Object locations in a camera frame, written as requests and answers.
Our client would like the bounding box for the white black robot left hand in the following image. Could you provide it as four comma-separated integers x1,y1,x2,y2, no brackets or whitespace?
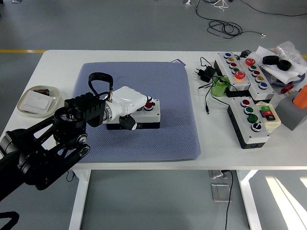
109,85,154,131

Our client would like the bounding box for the four-button control box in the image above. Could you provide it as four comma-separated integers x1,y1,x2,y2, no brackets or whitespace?
106,99,161,131

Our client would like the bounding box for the narrow five-button control box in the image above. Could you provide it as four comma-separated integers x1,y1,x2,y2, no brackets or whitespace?
213,51,252,98

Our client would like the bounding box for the four-button box with selector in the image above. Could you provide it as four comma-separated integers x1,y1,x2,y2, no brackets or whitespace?
227,96,271,150

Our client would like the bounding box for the wide five-button control box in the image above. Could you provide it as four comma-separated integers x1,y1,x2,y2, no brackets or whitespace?
237,54,276,101

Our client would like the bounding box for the blue-grey textured mat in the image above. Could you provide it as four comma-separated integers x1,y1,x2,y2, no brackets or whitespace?
71,61,201,163

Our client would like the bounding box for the purple mat tag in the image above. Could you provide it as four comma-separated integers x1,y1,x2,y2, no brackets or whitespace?
170,58,187,67

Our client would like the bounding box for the white oval dish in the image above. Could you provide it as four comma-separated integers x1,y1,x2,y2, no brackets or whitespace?
16,85,62,118

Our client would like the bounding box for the black power adapter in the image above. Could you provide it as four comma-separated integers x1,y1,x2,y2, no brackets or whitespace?
194,66,216,83

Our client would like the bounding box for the white table leg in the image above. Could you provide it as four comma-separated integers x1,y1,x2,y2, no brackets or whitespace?
236,169,263,230
68,169,92,230

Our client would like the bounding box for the metal floor socket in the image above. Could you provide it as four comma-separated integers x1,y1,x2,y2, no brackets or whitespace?
211,183,233,203

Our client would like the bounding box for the white foam sheet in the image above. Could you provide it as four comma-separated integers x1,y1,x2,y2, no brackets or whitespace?
254,46,307,84

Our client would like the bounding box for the grey block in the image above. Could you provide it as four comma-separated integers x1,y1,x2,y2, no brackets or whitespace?
274,90,307,131

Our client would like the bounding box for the clear bubble wrap bag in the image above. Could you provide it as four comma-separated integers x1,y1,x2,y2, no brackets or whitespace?
270,41,307,70

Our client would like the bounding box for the orange cylinder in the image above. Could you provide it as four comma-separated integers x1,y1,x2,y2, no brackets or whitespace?
292,85,307,108

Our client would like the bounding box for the blue round plate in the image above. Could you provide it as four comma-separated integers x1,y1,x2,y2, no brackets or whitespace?
273,73,307,87

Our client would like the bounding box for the black adapter cord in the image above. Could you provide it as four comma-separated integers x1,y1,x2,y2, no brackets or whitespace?
198,56,238,115

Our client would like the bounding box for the white wall switch panel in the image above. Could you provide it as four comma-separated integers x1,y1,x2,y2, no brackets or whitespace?
20,91,52,114

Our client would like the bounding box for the short black hanging cable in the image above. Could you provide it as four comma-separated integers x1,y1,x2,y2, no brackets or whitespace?
65,169,76,182

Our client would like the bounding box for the white floor cable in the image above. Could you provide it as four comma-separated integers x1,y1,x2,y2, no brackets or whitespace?
211,0,231,12

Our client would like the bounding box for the black hanging power cable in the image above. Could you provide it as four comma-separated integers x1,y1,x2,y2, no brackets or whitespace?
220,169,235,230

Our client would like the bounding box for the black foam ring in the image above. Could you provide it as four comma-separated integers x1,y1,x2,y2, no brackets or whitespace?
262,55,280,65
277,59,293,71

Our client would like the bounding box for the coiled black floor cable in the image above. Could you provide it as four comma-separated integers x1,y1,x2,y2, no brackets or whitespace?
194,0,267,39

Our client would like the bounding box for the cream small switch box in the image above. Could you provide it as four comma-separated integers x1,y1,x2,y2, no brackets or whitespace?
255,101,282,134

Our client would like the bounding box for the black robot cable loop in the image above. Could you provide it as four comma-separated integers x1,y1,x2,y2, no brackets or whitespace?
0,211,20,230

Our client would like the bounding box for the long black floor cable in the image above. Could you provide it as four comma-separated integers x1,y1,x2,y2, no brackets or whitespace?
239,0,307,17

